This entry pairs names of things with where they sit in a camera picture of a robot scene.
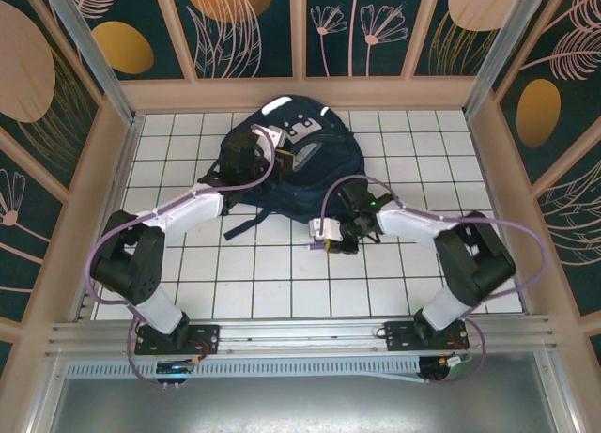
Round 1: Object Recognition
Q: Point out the navy blue backpack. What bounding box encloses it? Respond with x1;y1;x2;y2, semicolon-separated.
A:
196;93;370;240

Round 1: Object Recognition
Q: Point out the aluminium table edge strip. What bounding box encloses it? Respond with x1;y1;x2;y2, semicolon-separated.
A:
69;116;145;321
464;116;536;315

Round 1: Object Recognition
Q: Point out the black controller board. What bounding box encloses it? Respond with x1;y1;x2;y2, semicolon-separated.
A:
420;352;473;376
156;359;198;374

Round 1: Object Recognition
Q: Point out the grey metal sheet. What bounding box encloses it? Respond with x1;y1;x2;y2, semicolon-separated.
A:
46;376;578;433

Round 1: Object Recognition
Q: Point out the aluminium mounting rail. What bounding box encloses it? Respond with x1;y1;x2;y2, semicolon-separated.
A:
44;314;564;357

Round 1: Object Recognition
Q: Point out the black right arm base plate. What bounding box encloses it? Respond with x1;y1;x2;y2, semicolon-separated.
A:
384;317;470;354

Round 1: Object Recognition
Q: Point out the grey slotted cable duct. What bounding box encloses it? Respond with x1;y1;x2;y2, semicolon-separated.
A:
65;355;424;383

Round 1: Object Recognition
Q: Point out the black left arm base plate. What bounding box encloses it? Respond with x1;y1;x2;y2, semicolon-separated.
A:
134;323;222;357

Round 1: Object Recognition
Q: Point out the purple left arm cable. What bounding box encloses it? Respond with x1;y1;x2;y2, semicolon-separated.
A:
86;122;278;391

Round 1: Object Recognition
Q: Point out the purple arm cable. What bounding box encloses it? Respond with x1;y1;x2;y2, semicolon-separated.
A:
321;174;549;387
86;122;278;391

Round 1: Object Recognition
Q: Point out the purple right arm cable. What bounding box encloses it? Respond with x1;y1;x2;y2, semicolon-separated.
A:
321;174;549;387

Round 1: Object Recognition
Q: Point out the aluminium frame post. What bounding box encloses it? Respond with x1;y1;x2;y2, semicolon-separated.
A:
462;0;550;117
38;0;142;124

